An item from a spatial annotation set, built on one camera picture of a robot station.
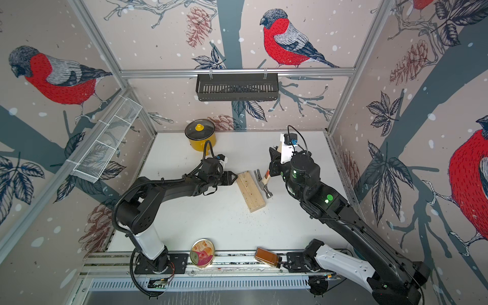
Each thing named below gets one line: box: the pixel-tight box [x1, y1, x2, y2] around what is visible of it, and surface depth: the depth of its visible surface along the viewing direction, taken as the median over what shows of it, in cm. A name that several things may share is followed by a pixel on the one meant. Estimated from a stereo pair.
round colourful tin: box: [189, 238, 216, 268], surface depth 75 cm
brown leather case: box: [254, 246, 283, 269], surface depth 74 cm
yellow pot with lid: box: [184, 118, 217, 156], surface depth 108 cm
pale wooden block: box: [235, 170, 266, 213], surface depth 92 cm
